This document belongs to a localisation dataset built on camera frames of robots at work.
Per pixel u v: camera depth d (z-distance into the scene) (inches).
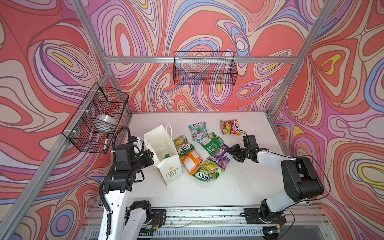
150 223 28.3
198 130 41.2
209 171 33.2
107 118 28.9
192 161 34.7
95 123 27.4
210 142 38.8
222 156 35.7
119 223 16.6
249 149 28.9
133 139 24.3
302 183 17.9
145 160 24.3
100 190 17.4
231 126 42.0
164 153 38.4
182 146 37.2
